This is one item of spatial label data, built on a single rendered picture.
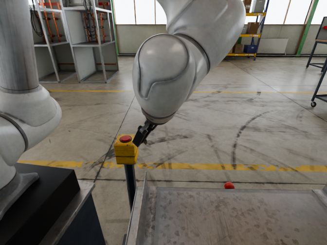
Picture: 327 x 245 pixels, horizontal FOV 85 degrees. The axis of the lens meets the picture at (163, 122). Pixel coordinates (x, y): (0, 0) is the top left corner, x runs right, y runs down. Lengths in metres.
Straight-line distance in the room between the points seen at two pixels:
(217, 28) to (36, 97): 0.57
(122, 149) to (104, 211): 1.00
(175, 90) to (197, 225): 0.38
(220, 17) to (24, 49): 0.53
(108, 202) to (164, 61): 1.53
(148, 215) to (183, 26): 0.46
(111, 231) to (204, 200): 1.05
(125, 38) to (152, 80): 8.70
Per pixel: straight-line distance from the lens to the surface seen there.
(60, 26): 6.45
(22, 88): 0.70
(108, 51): 5.99
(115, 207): 1.66
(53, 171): 0.76
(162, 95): 0.27
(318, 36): 7.84
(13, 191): 0.71
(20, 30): 0.66
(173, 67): 0.25
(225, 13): 0.39
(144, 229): 0.53
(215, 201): 0.60
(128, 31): 8.90
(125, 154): 0.73
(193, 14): 0.36
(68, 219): 0.73
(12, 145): 0.68
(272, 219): 0.62
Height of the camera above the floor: 1.31
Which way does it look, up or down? 29 degrees down
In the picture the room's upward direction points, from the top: straight up
